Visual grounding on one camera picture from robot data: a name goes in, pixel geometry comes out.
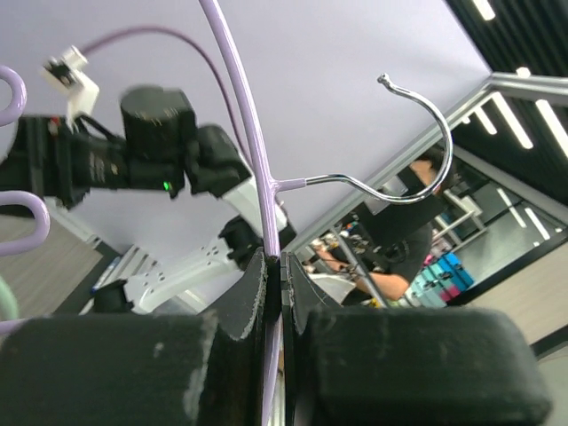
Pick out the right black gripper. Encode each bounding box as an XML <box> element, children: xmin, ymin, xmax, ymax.
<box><xmin>1</xmin><ymin>115</ymin><xmax>89</xmax><ymax>209</ymax></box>

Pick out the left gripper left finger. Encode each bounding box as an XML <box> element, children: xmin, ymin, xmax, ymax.
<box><xmin>1</xmin><ymin>251</ymin><xmax>268</xmax><ymax>425</ymax></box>

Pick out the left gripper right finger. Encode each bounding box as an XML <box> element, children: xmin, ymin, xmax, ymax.
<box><xmin>280</xmin><ymin>253</ymin><xmax>553</xmax><ymax>425</ymax></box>

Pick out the lilac plastic hanger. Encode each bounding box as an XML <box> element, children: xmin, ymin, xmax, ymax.
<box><xmin>0</xmin><ymin>0</ymin><xmax>454</xmax><ymax>426</ymax></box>

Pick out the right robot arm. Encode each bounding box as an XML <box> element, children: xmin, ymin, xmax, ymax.
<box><xmin>1</xmin><ymin>85</ymin><xmax>263</xmax><ymax>313</ymax></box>

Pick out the mint green hanger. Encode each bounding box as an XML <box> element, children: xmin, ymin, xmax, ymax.
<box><xmin>0</xmin><ymin>278</ymin><xmax>20</xmax><ymax>320</ymax></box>

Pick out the person in black shirt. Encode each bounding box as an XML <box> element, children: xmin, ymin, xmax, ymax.
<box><xmin>305</xmin><ymin>146</ymin><xmax>458</xmax><ymax>310</ymax></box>

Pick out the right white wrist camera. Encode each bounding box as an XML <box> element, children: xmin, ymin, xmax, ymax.
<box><xmin>41</xmin><ymin>46</ymin><xmax>99</xmax><ymax>131</ymax></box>

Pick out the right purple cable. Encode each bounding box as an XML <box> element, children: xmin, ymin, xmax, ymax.
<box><xmin>82</xmin><ymin>26</ymin><xmax>241</xmax><ymax>147</ymax></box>

